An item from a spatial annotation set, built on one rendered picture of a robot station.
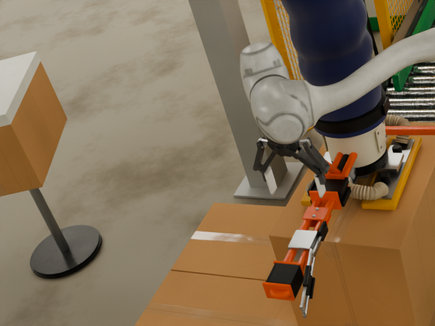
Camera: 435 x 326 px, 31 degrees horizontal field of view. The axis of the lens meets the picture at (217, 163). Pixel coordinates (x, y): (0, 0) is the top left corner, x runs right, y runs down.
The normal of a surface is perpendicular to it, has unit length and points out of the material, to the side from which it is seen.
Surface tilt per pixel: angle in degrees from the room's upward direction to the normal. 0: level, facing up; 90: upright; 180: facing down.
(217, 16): 90
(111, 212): 0
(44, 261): 0
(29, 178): 90
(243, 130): 90
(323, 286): 90
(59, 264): 0
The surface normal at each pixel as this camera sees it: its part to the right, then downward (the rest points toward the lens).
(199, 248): -0.28, -0.80
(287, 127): -0.02, 0.55
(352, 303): -0.44, 0.60
